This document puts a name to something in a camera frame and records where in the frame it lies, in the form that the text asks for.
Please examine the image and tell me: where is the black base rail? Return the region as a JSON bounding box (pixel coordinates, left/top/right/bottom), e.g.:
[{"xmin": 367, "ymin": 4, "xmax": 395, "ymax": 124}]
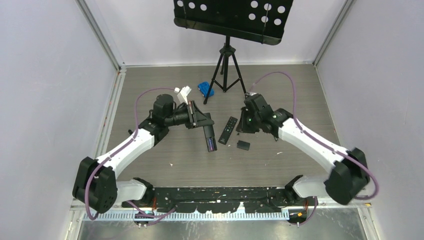
[{"xmin": 133, "ymin": 186, "xmax": 315, "ymax": 214}]

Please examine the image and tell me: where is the black music stand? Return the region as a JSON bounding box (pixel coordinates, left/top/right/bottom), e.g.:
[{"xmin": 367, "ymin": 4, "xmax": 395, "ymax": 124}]
[{"xmin": 173, "ymin": 0, "xmax": 294, "ymax": 104}]

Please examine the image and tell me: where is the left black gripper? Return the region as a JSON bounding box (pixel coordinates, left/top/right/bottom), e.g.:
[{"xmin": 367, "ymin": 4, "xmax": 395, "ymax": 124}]
[{"xmin": 165, "ymin": 101, "xmax": 214, "ymax": 130}]

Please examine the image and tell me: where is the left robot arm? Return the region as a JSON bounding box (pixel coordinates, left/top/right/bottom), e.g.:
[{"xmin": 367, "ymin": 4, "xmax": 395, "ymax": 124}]
[{"xmin": 72, "ymin": 94, "xmax": 217, "ymax": 214}]

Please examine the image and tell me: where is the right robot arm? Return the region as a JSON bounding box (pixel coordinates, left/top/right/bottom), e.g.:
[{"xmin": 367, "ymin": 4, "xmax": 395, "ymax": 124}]
[{"xmin": 236, "ymin": 92, "xmax": 370, "ymax": 205}]

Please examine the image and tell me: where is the black battery cover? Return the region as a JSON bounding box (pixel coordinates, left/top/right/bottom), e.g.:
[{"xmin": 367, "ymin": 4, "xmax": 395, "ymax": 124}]
[{"xmin": 236, "ymin": 140, "xmax": 251, "ymax": 151}]

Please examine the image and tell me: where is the blue purple battery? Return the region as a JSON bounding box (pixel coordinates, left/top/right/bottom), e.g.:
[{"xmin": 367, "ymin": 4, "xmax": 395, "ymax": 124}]
[{"xmin": 208, "ymin": 138, "xmax": 213, "ymax": 151}]

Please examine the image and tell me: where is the black remote with buttons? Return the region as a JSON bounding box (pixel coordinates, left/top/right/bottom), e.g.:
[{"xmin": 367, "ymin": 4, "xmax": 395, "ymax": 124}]
[{"xmin": 218, "ymin": 116, "xmax": 238, "ymax": 145}]

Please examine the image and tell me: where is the blue toy car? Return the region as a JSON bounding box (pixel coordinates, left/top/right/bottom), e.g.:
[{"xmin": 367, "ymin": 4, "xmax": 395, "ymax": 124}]
[{"xmin": 197, "ymin": 81, "xmax": 215, "ymax": 98}]

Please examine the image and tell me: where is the plain black remote control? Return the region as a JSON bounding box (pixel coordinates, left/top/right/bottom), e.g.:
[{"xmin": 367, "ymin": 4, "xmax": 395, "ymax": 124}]
[{"xmin": 202, "ymin": 112, "xmax": 218, "ymax": 153}]

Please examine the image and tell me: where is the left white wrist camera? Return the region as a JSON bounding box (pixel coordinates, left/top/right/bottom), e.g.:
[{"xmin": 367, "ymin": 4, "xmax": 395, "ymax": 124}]
[{"xmin": 173, "ymin": 85, "xmax": 192, "ymax": 104}]

